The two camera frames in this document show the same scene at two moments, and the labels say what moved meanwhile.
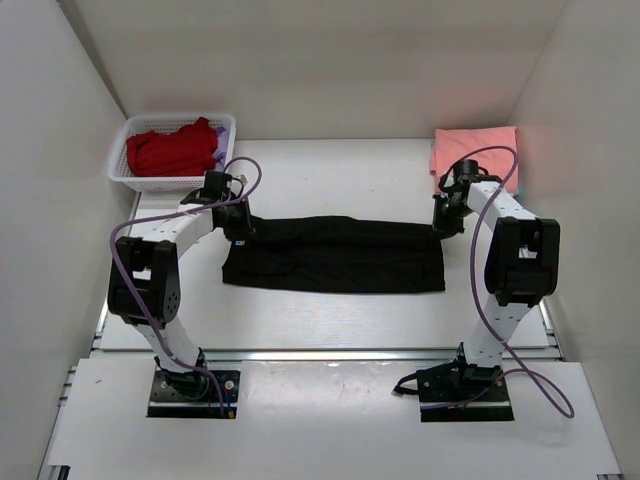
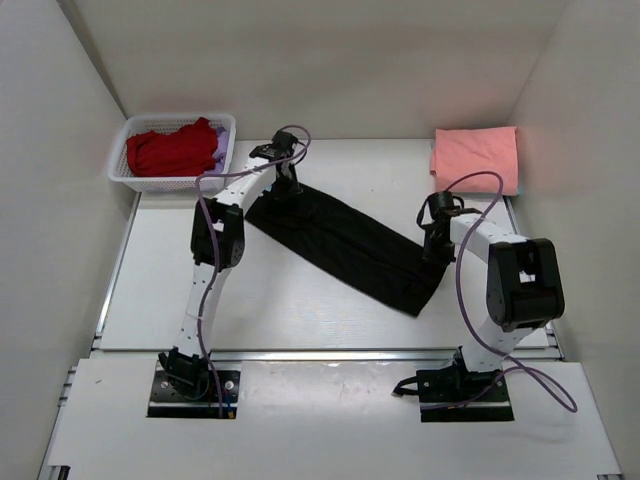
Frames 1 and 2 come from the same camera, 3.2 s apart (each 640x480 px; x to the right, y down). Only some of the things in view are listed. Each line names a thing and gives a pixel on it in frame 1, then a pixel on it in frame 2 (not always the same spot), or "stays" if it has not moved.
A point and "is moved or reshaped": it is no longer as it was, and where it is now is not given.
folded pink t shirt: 494,149 stays
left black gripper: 246,228 to 292,191
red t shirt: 188,151 stays
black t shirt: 345,254 is moved or reshaped
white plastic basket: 119,170 stays
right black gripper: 440,228 to 428,256
